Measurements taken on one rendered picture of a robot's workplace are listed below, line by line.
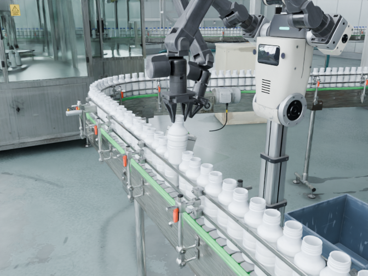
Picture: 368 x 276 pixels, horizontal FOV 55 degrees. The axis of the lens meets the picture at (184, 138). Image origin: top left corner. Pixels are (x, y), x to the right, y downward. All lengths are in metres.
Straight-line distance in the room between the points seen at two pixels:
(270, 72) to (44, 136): 3.35
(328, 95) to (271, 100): 1.75
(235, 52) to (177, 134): 4.23
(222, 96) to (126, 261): 1.40
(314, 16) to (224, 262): 0.90
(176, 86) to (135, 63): 5.53
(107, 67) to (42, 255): 4.28
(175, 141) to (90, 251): 1.71
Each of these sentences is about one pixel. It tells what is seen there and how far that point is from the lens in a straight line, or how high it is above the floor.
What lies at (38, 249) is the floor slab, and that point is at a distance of 2.86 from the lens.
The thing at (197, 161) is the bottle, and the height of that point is 1.16.
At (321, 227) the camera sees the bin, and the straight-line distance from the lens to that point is 1.46.
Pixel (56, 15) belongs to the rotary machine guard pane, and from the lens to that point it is 4.37.
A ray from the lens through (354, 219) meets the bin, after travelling 1.50.
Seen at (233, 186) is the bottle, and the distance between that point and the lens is 0.96.
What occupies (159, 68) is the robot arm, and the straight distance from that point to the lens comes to 1.07.
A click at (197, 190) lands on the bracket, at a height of 1.12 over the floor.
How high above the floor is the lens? 1.58
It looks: 19 degrees down
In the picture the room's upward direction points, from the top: straight up
